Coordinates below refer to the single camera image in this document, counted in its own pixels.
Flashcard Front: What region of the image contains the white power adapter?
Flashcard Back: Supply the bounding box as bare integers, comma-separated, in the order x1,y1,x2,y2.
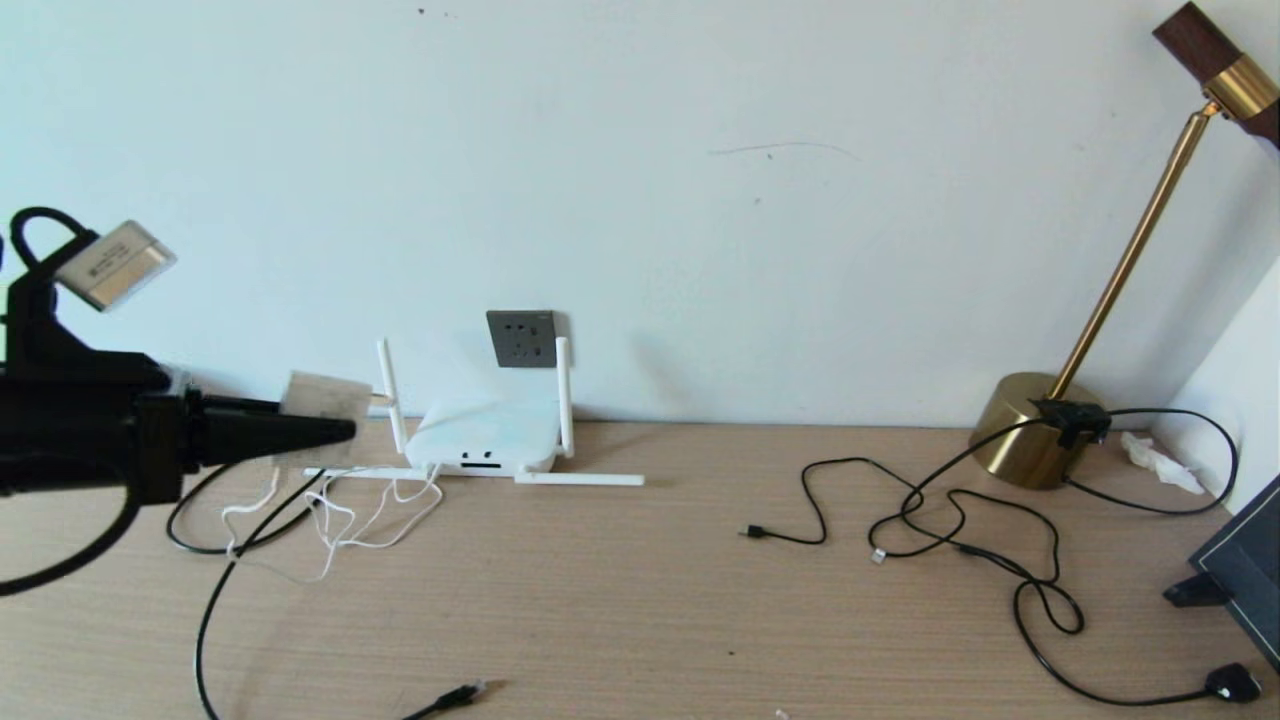
280,370,374,469

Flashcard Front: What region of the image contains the white router with antennas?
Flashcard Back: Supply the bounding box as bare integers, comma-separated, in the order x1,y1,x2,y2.
305,338,646,488

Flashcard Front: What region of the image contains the brass desk lamp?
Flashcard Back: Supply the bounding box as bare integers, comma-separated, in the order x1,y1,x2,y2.
968,0,1280,491

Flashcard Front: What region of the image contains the black clip on lamp base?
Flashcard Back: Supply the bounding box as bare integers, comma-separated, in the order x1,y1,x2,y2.
1030,398,1113,449

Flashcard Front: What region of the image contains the crumpled white tissue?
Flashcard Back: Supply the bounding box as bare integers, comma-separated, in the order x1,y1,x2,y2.
1120,430,1208,496

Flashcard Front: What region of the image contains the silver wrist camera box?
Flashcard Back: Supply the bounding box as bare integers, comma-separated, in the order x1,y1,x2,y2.
53,220,178,313

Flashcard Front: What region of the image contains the grey wall socket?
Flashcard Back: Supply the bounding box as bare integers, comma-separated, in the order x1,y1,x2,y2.
486,310,557,369

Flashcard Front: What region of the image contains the black ethernet cable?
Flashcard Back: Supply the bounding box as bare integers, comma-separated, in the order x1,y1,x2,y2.
167,460,488,720

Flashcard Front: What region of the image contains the black USB cable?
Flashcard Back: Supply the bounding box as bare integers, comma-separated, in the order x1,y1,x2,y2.
737,457,966,546

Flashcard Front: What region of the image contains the black cable with silver connector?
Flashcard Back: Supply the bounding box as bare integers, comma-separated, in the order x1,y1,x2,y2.
868,418,1061,566

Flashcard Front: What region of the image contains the black standing frame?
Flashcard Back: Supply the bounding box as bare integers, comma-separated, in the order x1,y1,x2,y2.
1163,475,1280,673

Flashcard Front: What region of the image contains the black lamp power cord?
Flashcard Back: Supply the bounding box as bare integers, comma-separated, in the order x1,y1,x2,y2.
955,408,1263,707

